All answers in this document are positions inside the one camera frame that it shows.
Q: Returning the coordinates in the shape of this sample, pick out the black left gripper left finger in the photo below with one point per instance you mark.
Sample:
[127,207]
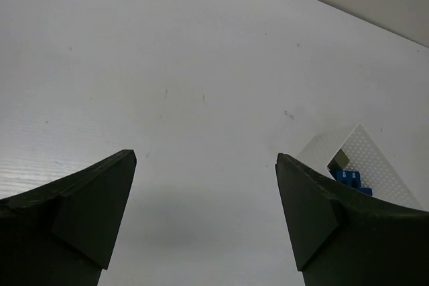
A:
[64,232]

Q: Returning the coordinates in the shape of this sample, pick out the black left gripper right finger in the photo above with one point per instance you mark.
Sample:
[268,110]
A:
[340,236]

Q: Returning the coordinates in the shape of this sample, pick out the blue castle arch block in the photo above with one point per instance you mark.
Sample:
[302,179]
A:
[351,179]

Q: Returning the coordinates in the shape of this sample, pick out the white perforated box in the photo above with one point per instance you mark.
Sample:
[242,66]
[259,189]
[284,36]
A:
[365,157]

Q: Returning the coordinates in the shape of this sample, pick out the grey wood cube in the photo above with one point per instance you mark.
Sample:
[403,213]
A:
[339,162]

